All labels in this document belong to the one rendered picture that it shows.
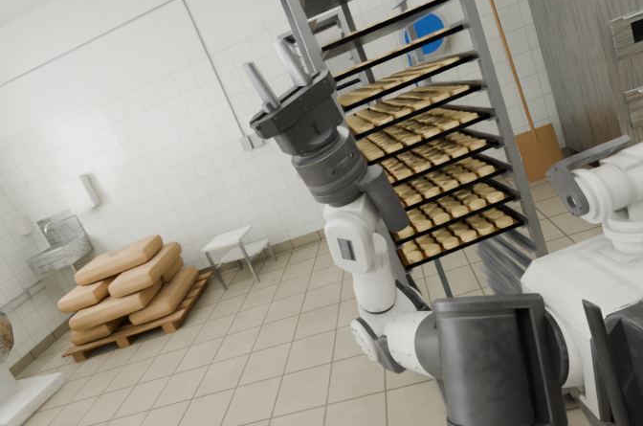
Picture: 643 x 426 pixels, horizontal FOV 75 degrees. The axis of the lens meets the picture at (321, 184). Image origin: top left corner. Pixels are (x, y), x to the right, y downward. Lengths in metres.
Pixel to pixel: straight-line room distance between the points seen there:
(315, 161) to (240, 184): 3.67
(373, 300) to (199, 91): 3.59
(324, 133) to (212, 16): 3.60
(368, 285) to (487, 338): 0.25
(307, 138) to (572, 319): 0.36
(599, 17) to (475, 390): 2.78
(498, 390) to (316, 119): 0.36
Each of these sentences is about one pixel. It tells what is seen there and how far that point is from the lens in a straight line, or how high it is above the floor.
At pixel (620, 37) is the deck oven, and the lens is 3.15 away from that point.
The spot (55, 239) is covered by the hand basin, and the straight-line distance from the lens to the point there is 5.39.
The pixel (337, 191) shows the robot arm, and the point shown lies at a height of 1.28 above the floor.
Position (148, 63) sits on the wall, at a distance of 4.34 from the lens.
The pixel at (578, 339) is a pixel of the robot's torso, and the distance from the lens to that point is 0.53.
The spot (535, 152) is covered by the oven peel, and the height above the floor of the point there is 0.23.
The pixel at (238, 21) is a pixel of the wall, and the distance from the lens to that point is 4.01.
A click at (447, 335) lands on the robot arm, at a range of 0.52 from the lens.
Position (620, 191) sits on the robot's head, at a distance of 0.55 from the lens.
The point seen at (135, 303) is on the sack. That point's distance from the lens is 3.86.
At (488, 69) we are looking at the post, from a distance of 1.33.
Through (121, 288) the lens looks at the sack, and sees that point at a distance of 3.89.
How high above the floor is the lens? 1.42
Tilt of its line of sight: 13 degrees down
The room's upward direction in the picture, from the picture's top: 23 degrees counter-clockwise
